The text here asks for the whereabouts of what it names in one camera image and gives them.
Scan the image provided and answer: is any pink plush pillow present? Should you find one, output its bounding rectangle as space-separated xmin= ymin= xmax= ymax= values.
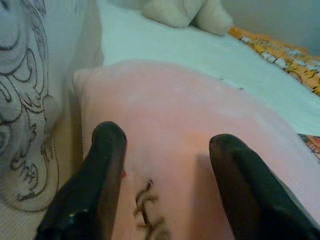
xmin=72 ymin=58 xmax=320 ymax=240

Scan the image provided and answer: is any white swirl-patterned cloth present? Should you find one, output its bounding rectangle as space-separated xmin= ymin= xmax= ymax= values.
xmin=0 ymin=0 xmax=105 ymax=221

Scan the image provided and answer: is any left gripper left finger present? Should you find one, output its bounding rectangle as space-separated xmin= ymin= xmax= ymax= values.
xmin=36 ymin=121 xmax=128 ymax=240

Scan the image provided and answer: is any white quilted mattress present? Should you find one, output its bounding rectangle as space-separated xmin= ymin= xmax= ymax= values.
xmin=98 ymin=0 xmax=320 ymax=137

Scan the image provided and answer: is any yellow egg-print blanket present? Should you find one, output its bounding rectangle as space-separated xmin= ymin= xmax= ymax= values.
xmin=228 ymin=24 xmax=320 ymax=97

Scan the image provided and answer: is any beige plush pillow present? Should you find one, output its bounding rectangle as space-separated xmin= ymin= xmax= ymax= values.
xmin=141 ymin=0 xmax=235 ymax=36

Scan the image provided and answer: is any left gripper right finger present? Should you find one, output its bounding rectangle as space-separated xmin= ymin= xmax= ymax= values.
xmin=208 ymin=133 xmax=320 ymax=240

